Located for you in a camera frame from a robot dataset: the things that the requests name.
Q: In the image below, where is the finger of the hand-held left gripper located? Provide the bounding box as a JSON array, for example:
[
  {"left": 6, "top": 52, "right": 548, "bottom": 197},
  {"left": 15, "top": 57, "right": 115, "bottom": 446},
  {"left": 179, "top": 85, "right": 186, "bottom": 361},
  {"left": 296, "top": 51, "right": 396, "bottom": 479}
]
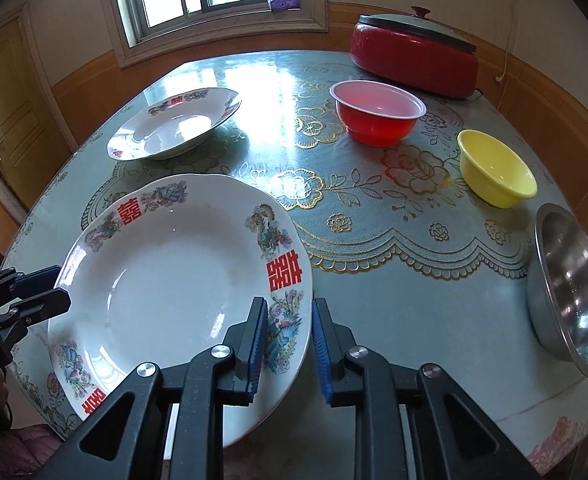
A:
[
  {"left": 0, "top": 287, "right": 72, "bottom": 356},
  {"left": 0, "top": 266, "right": 65, "bottom": 307}
]

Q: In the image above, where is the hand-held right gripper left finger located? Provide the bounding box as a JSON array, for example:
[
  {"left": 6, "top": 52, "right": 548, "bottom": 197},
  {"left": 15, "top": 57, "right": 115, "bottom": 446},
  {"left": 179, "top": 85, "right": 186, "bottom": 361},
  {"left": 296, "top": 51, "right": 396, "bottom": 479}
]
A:
[{"left": 34, "top": 296, "right": 269, "bottom": 480}]

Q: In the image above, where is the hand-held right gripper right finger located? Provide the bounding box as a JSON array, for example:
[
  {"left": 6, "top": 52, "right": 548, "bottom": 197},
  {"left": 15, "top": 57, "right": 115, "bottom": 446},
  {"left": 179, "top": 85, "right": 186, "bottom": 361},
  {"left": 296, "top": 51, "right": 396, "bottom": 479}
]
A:
[{"left": 312, "top": 297, "right": 541, "bottom": 480}]

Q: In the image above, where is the large white floral plate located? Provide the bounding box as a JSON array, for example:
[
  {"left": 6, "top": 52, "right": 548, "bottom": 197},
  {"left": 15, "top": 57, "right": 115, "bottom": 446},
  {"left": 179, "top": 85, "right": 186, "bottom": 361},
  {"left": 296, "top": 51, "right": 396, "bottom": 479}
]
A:
[{"left": 48, "top": 174, "right": 315, "bottom": 449}]

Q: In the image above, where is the small white floral plate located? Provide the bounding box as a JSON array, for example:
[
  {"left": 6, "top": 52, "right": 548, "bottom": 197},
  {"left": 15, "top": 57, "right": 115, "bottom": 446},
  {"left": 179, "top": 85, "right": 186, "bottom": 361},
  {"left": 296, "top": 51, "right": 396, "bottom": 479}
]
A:
[{"left": 106, "top": 87, "right": 242, "bottom": 162}]

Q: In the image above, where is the red plastic bowl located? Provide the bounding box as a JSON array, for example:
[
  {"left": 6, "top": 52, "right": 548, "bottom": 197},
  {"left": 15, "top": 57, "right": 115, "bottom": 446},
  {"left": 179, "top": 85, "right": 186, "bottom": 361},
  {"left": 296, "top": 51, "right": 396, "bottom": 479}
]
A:
[{"left": 330, "top": 80, "right": 427, "bottom": 148}]

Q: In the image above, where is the yellow plastic bowl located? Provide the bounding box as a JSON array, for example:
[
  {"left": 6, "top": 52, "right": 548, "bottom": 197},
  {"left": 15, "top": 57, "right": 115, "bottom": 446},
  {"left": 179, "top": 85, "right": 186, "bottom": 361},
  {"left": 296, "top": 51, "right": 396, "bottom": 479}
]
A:
[{"left": 457, "top": 130, "right": 538, "bottom": 209}]

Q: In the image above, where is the stainless steel bowl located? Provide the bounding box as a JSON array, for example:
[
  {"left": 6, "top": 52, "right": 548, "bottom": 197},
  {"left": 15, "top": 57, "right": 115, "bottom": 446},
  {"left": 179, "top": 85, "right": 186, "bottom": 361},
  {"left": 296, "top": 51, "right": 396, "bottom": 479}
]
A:
[{"left": 526, "top": 203, "right": 588, "bottom": 379}]

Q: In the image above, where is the person's dark clothing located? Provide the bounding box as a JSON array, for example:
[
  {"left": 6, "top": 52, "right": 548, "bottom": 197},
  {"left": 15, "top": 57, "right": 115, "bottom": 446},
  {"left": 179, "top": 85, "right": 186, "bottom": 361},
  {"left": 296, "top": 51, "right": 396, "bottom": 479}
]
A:
[{"left": 0, "top": 375, "right": 72, "bottom": 480}]

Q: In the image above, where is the green floral tablecloth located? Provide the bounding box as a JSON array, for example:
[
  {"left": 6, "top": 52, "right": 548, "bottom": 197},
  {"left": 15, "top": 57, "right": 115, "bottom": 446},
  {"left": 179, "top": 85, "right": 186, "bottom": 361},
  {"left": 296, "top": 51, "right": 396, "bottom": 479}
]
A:
[{"left": 0, "top": 50, "right": 588, "bottom": 476}]

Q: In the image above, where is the wooden door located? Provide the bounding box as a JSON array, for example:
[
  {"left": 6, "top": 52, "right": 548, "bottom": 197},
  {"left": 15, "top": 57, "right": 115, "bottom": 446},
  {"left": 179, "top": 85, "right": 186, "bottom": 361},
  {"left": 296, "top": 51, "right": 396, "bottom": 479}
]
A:
[{"left": 0, "top": 2, "right": 72, "bottom": 211}]

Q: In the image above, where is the red electric cooking pot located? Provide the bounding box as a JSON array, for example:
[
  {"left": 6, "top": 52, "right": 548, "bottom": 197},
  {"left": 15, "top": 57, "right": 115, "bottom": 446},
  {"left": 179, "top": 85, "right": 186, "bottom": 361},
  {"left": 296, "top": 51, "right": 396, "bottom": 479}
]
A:
[{"left": 350, "top": 22, "right": 480, "bottom": 100}]

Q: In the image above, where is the grey pot lid red knob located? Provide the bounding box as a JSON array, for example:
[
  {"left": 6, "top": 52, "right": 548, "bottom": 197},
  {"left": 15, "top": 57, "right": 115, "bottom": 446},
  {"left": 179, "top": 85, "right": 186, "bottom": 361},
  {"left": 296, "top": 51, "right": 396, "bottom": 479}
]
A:
[{"left": 358, "top": 6, "right": 477, "bottom": 54}]

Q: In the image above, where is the white hanging cable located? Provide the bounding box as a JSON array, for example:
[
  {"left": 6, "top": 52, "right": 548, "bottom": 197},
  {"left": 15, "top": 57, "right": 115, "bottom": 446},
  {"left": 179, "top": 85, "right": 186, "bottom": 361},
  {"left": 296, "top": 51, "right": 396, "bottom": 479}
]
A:
[{"left": 496, "top": 49, "right": 518, "bottom": 84}]

